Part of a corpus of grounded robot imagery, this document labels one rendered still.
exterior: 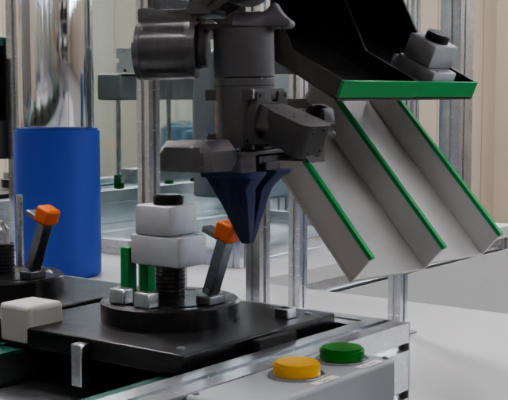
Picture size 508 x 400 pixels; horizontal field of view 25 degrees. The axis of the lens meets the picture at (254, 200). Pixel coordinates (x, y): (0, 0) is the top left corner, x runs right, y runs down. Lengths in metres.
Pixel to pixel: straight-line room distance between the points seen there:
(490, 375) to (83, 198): 0.93
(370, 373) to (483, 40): 8.63
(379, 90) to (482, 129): 8.28
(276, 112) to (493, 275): 1.92
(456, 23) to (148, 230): 1.77
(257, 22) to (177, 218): 0.21
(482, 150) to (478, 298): 6.77
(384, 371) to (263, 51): 0.31
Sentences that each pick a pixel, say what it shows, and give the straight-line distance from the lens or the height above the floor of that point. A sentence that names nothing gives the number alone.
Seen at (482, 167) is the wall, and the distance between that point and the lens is 9.61.
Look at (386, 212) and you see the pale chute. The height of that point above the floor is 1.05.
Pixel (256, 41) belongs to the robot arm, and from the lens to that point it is 1.07.
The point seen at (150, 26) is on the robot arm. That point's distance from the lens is 1.09.
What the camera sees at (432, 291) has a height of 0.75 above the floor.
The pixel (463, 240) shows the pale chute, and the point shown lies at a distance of 1.50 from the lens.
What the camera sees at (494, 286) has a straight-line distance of 2.94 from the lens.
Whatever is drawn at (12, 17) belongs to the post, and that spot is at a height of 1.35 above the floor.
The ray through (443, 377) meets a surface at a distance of 1.40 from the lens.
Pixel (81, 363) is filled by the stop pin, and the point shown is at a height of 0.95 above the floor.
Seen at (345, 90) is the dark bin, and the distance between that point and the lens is 1.27.
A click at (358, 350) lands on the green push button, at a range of 1.03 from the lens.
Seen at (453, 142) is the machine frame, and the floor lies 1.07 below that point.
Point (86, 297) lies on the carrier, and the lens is 1.30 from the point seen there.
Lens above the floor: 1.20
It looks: 5 degrees down
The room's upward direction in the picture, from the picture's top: straight up
